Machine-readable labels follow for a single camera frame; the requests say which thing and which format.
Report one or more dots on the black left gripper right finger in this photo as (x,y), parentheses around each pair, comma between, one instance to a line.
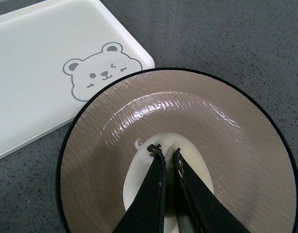
(197,208)

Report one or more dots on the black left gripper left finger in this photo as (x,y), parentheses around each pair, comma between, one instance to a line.
(147,212)

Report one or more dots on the white steamed bun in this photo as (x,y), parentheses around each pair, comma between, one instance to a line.
(141,162)

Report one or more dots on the brown plate with black rim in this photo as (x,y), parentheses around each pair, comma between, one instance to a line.
(253,171)

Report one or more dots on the cream bear tray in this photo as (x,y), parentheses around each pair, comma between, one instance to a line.
(55,56)

